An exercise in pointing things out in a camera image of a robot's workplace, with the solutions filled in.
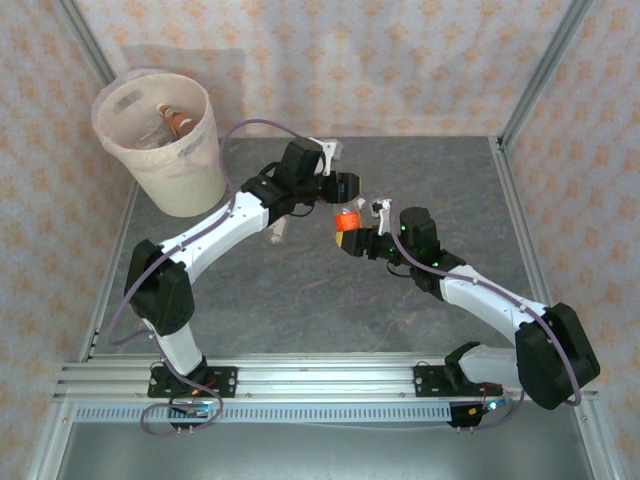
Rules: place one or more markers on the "large clear bottle white label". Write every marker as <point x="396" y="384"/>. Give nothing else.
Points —
<point x="277" y="232"/>

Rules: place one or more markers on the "clear plastic bottle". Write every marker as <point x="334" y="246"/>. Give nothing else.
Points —
<point x="152" y="139"/>

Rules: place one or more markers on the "small lit circuit board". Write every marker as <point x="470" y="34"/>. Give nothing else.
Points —
<point x="192" y="410"/>
<point x="487" y="407"/>

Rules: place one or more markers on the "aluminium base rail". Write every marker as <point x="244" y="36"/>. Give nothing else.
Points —
<point x="325" y="380"/>

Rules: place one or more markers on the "orange label plastic bottle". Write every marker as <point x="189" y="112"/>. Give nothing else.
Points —
<point x="347" y="220"/>

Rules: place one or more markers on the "grey metal shelf panel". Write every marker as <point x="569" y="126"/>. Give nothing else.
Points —
<point x="320" y="452"/>

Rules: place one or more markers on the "aluminium table edge rail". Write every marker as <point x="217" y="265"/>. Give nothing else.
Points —
<point x="125" y="220"/>
<point x="525" y="225"/>

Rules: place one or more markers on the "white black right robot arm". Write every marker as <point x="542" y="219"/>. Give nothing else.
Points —
<point x="490" y="295"/>

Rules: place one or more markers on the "brown coffee drink bottle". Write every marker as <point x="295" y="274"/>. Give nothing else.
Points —
<point x="177" y="124"/>

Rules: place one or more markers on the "aluminium frame post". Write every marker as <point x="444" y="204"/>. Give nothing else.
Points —
<point x="545" y="70"/>
<point x="87" y="42"/>

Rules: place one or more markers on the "white ribbed waste bin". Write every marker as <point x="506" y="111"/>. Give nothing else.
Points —
<point x="175" y="190"/>

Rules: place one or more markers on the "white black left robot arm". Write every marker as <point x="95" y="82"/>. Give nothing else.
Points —
<point x="215" y="230"/>

